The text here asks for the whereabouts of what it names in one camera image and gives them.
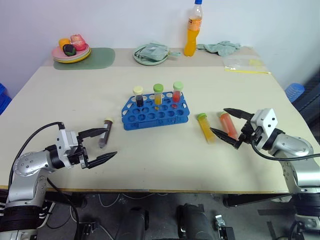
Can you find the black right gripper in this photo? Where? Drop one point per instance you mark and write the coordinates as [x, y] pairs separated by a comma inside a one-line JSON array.
[[250, 135]]

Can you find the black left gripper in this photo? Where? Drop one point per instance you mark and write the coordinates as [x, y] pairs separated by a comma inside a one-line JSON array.
[[80, 155]]

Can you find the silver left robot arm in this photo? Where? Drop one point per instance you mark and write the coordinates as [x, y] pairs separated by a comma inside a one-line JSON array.
[[30, 162]]

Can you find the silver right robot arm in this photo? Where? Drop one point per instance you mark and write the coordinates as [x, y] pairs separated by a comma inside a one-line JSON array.
[[295, 147]]

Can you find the orange tube green cap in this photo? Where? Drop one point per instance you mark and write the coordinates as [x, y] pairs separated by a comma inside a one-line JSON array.
[[228, 126]]

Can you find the brown tube cream cap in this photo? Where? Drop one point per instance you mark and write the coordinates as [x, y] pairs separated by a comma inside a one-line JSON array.
[[106, 135]]

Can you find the long yellow tube green cap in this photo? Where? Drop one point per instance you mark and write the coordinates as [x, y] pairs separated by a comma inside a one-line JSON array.
[[207, 130]]

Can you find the dark blue tube cream cap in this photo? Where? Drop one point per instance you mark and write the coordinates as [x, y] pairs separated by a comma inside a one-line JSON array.
[[139, 100]]

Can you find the blue test tube rack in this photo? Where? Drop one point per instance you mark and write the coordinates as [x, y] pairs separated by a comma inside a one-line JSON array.
[[155, 120]]

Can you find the red tube green cap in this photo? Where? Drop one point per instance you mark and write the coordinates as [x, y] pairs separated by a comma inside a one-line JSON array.
[[177, 95]]

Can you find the short yellow tube green cap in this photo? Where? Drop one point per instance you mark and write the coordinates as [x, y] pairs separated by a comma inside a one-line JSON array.
[[158, 97]]

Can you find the clear plastic zip bag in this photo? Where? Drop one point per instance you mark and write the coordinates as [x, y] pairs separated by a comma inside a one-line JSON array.
[[237, 63]]

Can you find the blue plastic stool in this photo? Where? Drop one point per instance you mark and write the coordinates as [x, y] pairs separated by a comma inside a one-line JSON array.
[[295, 91]]

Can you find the crumpled green cloth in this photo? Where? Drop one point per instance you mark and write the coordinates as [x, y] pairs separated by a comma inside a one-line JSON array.
[[222, 48]]

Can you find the dark rounded shape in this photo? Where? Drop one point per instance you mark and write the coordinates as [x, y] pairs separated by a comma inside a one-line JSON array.
[[195, 222], [133, 222]]

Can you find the black white-striped sneaker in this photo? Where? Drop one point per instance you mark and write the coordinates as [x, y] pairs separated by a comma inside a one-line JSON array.
[[47, 212]]

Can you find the green placemat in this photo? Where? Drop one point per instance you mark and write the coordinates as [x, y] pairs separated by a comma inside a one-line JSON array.
[[102, 58]]

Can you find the yellow plate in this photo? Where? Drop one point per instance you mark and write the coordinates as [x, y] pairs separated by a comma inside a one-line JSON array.
[[75, 61]]

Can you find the pale green stacked plate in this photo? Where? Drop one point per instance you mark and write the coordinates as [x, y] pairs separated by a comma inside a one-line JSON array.
[[86, 55]]

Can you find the light green plate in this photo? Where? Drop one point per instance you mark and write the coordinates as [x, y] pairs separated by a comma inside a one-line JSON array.
[[147, 62]]

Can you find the orange drink bottle blue cap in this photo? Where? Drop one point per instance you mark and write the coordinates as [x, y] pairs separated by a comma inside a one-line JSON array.
[[191, 37]]

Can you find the dark toy fruit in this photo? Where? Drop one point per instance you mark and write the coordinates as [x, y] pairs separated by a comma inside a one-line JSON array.
[[69, 50]]

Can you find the pink plate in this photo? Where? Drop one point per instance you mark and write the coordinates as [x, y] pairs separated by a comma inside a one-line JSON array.
[[58, 53]]

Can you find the caster wheel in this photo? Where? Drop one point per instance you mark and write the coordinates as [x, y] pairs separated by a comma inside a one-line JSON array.
[[223, 228]]

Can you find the pink toy apple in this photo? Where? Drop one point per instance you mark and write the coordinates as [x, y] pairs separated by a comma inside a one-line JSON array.
[[78, 42]]

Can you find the blue plastic crate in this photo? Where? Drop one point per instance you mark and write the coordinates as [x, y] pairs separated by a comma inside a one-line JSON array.
[[4, 98]]

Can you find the folded green cloth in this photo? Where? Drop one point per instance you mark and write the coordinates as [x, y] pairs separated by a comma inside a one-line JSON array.
[[152, 51]]

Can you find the orange toy fruit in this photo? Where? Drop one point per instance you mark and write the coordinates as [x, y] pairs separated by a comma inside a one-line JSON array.
[[63, 42]]

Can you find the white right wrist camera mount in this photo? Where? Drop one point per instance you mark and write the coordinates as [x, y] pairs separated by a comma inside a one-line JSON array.
[[267, 120]]

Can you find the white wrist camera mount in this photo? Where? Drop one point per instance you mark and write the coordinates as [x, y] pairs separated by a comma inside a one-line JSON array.
[[267, 120], [64, 140]]

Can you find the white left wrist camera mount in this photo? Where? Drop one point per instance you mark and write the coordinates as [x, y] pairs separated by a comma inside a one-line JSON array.
[[64, 140]]

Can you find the black table frame bar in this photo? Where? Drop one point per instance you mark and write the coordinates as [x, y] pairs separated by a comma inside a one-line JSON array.
[[250, 200]]

